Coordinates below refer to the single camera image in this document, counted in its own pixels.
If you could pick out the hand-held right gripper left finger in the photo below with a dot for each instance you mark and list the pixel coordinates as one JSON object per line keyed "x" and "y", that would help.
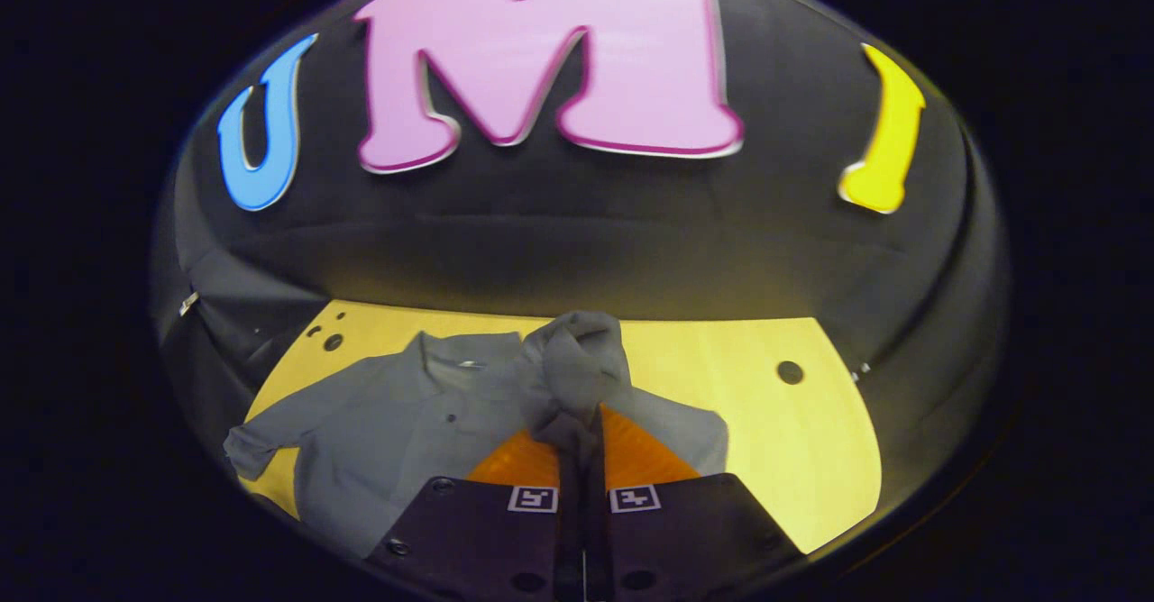
{"x": 487, "y": 539}

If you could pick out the grey button shirt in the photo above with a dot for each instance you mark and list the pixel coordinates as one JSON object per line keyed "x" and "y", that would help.
{"x": 397, "y": 422}

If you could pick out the small silver metal clip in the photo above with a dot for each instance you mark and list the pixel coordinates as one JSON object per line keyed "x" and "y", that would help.
{"x": 861, "y": 370}
{"x": 187, "y": 303}

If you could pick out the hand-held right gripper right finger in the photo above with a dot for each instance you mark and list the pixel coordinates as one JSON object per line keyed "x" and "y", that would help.
{"x": 676, "y": 539}

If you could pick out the black backdrop cloth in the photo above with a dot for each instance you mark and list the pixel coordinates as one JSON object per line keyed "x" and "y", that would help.
{"x": 586, "y": 241}

